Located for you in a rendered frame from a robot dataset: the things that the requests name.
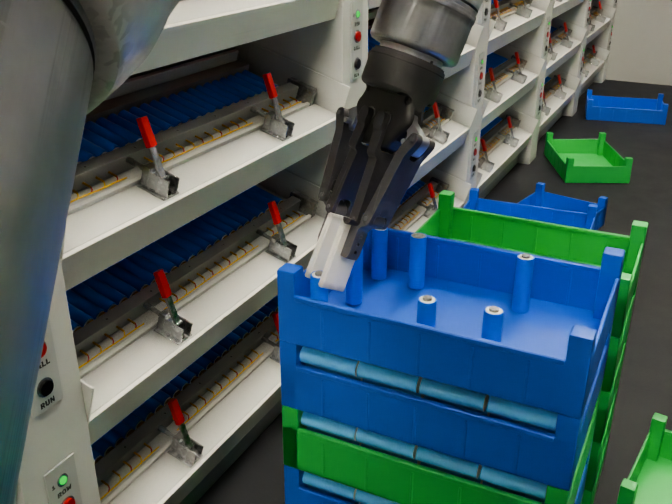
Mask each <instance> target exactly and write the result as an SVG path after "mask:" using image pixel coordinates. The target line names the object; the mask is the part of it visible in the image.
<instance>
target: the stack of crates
mask: <svg viewBox="0 0 672 504"><path fill-rule="evenodd" d="M454 197H455V192H453V191H446V190H443V191H441V192H440V193H439V201H438V210H437V211H436V212H435V213H434V214H433V215H432V216H431V217H430V218H429V219H428V220H427V221H426V222H425V223H424V224H423V225H422V226H421V227H420V228H419V229H418V230H417V231H416V232H415V233H424V234H426V235H430V236H436V237H441V238H447V239H452V240H458V241H463V242H468V243H474V244H479V245H485V246H490V247H495V248H501V249H506V250H512V251H517V252H523V253H528V254H533V255H539V256H544V257H550V258H555V259H560V260H566V261H571V262H577V263H582V264H588V265H593V266H598V267H601V262H602V255H603V252H604V250H605V248H606V247H612V248H618V249H624V250H625V256H624V262H623V268H622V274H621V280H620V285H619V291H618V297H617V303H616V308H615V314H614V318H613V319H614V320H613V325H612V331H611V337H610V343H609V349H608V355H607V360H606V366H605V372H604V378H603V383H602V389H601V395H600V401H599V406H598V412H597V418H596V424H595V430H594V435H593V441H592V447H591V452H590V458H589V464H588V470H587V476H586V482H585V487H584V492H583V499H582V504H593V502H594V498H595V495H596V491H597V487H598V483H599V479H600V475H601V471H602V467H603V463H604V460H605V456H606V452H607V446H608V441H609V435H610V430H611V424H612V419H613V414H614V408H615V403H616V397H617V392H618V386H619V381H620V375H621V369H622V365H623V359H624V354H625V348H626V343H627V337H628V332H629V326H630V321H631V316H632V310H633V305H634V299H635V294H636V288H637V283H638V278H639V272H640V267H641V261H642V256H643V251H644V245H645V239H646V234H647V229H648V223H647V222H642V221H635V220H634V221H633V223H632V227H631V233H630V236H627V235H621V234H615V233H609V232H603V231H597V230H591V229H585V228H579V227H573V226H567V225H561V224H555V223H549V222H543V221H537V220H531V219H525V218H519V217H513V216H507V215H501V214H495V213H489V212H483V211H477V210H471V209H465V208H459V207H454Z"/></svg>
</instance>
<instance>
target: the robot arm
mask: <svg viewBox="0 0 672 504"><path fill-rule="evenodd" d="M483 1H484V0H382V1H381V3H380V6H379V9H378V11H377V14H376V17H375V20H374V22H373V25H372V28H371V30H370V34H371V36H372V38H374V39H375V40H376V41H378V42H380V45H375V47H372V49H371V52H370V54H369V57H368V60H367V62H366V65H365V68H364V70H363V73H362V76H361V78H362V81H363V82H364V83H365V84H366V90H365V92H364V93H363V95H362V96H361V97H360V99H359V100H358V103H357V106H355V107H352V108H350V109H346V108H344V107H339V108H338V110H337V112H336V130H335V133H334V137H333V141H332V145H331V149H330V152H329V156H328V160H327V164H326V167H325V171H324V175H323V179H322V183H321V186H320V190H319V194H318V199H319V200H320V201H323V202H324V204H325V205H326V208H325V209H326V211H327V214H326V216H325V219H324V222H323V224H322V227H321V229H320V232H319V234H318V239H317V241H318V242H317V244H316V247H315V250H314V252H313V255H312V257H311V260H310V262H309V265H308V268H307V270H306V273H305V277H307V278H309V279H310V274H311V273H312V272H313V271H317V270H322V271H323V273H322V275H321V278H320V281H319V283H318V285H319V286H320V287H321V288H325V289H331V290H336V291H341V292H343V291H344V289H345V286H346V284H347V281H348V278H349V276H350V273H351V270H352V268H353V265H354V262H355V261H357V259H358V258H359V256H360V254H361V251H362V247H363V246H364V243H365V240H366V237H367V235H368V233H369V231H370V230H372V229H382V230H385V229H387V227H388V226H389V224H390V222H391V220H392V218H393V216H394V214H395V212H396V210H397V208H398V207H399V205H400V203H401V201H402V199H403V197H404V195H405V193H406V191H407V190H408V188H409V186H410V184H411V182H412V180H413V178H414V176H415V174H416V173H417V171H418V169H419V167H420V165H421V163H422V162H423V161H424V160H425V159H426V158H427V157H428V155H429V154H430V153H431V152H432V151H433V150H434V148H435V141H434V140H431V139H429V138H426V136H425V134H424V133H423V131H422V129H421V127H422V124H423V113H424V109H425V107H430V106H432V105H433V104H434V103H435V100H436V98H437V95H438V93H439V90H440V87H441V85H442V82H443V80H444V77H445V75H444V71H443V70H442V69H441V68H442V66H443V67H450V68H452V67H455V66H456V65H457V64H458V61H459V59H460V56H461V54H462V51H463V49H464V46H465V44H466V41H467V39H468V36H469V33H470V31H471V28H472V26H473V25H474V23H475V21H476V16H477V13H478V11H479V9H480V7H481V5H482V3H483ZM179 2H180V0H0V504H14V500H15V495H16V489H17V484H18V479H19V473H20V468H21V462H22V457H23V452H24V446H25V441H26V436H27V430H28V425H29V420H30V414H31V409H32V403H33V398H34V393H35V387H36V382H37V377H38V371H39V366H40V361H41V355H42V350H43V345H44V339H45V334H46V328H47V323H48V318H49V312H50V307H51V302H52V296H53V291H54V286H55V280H56V275H57V269H58V264H59V259H60V253H61V248H62V243H63V237H64V232H65V227H66V221H67V216H68V210H69V205H70V200H71V194H72V189H73V184H74V178H75V173H76V168H77V162H78V157H79V152H80V146H81V141H82V135H83V130H84V125H85V119H86V115H87V114H88V113H90V112H91V111H92V110H94V109H95V108H96V107H97V106H99V105H100V104H101V103H102V102H103V101H104V100H105V99H106V98H107V97H109V96H110V95H111V94H112V93H113V92H114V91H115V90H116V89H117V88H119V87H120V86H121V85H122V84H123V83H124V82H125V81H126V80H127V79H128V78H129V76H130V75H131V74H132V73H133V72H134V71H135V70H136V69H137V68H138V67H139V66H140V65H141V64H142V63H143V62H144V60H145V59H146V58H147V57H148V55H149V54H150V52H151V51H152V49H153V47H154V45H155V44H156V42H157V40H158V38H159V36H160V34H161V33H162V31H163V29H164V27H165V25H166V22H167V20H168V17H169V16H170V14H171V13H172V11H173V10H174V9H175V7H176V6H177V4H178V3H179ZM362 142H363V143H365V144H363V143H362ZM366 144H368V145H366ZM382 150H383V151H386V152H388V153H389V154H388V153H385V152H382ZM330 190H331V191H332V192H331V191H330Z"/></svg>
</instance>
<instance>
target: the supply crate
mask: <svg viewBox="0 0 672 504"><path fill-rule="evenodd" d="M412 233H414V232H409V231H403V230H398V229H393V228H388V246H387V277H386V278H385V279H384V280H374V279H372V278H371V253H372V230H370V231H369V233H368V235H367V237H366V240H365V243H364V246H363V247H362V248H363V300H362V303H361V304H358V305H351V304H348V303H347V302H346V286H345V289H344V291H343V292H341V291H336V290H331V289H329V302H326V301H321V300H317V299H313V298H310V279H309V278H307V277H305V273H306V270H307V269H305V270H304V271H303V266H301V265H296V264H291V263H285V264H284V265H283V266H281V267H280V268H279V269H278V270H277V286H278V319H279V340H282V341H286V342H289V343H293V344H297V345H301V346H305V347H308V348H312V349H316V350H320V351H324V352H327V353H331V354H335V355H339V356H343V357H346V358H350V359H354V360H358V361H362V362H365V363H369V364H373V365H377V366H381V367H384V368H388V369H392V370H396V371H399V372H403V373H407V374H411V375H415V376H418V377H422V378H426V379H430V380H434V381H437V382H441V383H445V384H449V385H453V386H456V387H460V388H464V389H468V390H472V391H475V392H479V393H483V394H487V395H491V396H494V397H498V398H502V399H506V400H510V401H513V402H517V403H521V404H525V405H528V406H532V407H536V408H540V409H544V410H547V411H551V412H555V413H559V414H563V415H566V416H570V417H574V418H578V419H581V417H582V414H583V411H584V408H585V405H586V402H587V399H588V396H589V393H590V390H591V386H592V383H593V380H594V377H595V374H596V371H597V368H598V365H599V362H600V359H601V356H602V352H603V349H604V346H605V343H606V340H607V337H608V334H609V331H610V328H611V325H612V322H613V318H614V314H615V308H616V303H617V297H618V291H619V285H620V280H621V274H622V268H623V262H624V256H625V250H624V249H618V248H612V247H606V248H605V250H604V252H603V255H602V262H601V267H598V266H593V265H588V264H582V263H577V262H571V261H566V260H560V259H555V258H550V257H544V256H539V255H533V254H531V255H533V256H534V257H535V261H534V269H533V278H532V286H531V294H530V303H529V310H528V312H526V313H517V312H514V311H513V310H512V309H511V307H512V298H513V288H514V279H515V270H516V261H517V255H519V254H522V253H523V252H517V251H512V250H506V249H501V248H495V247H490V246H485V245H479V244H474V243H468V242H463V241H458V240H452V239H447V238H441V237H436V236H430V235H427V243H426V261H425V280H424V287H423V288H422V289H411V288H410V287H409V286H408V278H409V255H410V235H411V234H412ZM422 295H431V296H434V297H435V298H436V299H437V310H436V326H435V327H432V326H428V325H424V324H420V323H416V321H417V301H418V297H419V296H422ZM487 306H498V307H501V308H502V309H503V310H504V319H503V328H502V338H501V342H497V341H492V340H488V339H484V338H481V336H482V325H483V314H484V308H485V307H487Z"/></svg>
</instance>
